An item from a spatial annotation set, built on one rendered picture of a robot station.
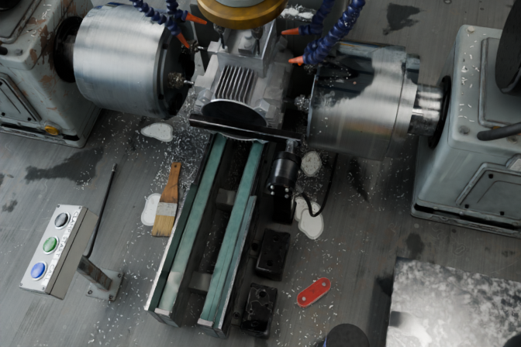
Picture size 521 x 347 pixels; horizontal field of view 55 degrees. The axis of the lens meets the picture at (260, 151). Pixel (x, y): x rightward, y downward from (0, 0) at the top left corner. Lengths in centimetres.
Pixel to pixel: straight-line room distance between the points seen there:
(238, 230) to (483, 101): 56
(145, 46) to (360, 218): 64
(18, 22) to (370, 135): 78
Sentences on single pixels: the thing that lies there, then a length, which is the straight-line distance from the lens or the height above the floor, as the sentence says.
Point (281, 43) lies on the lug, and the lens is 115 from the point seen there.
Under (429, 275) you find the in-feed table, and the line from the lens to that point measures 111.
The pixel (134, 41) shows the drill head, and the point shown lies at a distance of 111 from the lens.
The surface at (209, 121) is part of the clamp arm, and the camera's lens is 110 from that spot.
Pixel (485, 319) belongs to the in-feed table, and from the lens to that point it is 112.
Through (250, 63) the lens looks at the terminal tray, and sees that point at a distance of 106.
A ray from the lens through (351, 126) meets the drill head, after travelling 101.
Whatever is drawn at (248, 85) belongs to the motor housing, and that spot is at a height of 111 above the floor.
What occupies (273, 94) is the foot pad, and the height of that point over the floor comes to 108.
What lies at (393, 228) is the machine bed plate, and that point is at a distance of 125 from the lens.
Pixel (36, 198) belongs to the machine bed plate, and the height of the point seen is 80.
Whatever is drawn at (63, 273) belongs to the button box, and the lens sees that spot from 101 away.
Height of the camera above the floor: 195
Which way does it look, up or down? 61 degrees down
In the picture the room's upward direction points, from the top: 5 degrees counter-clockwise
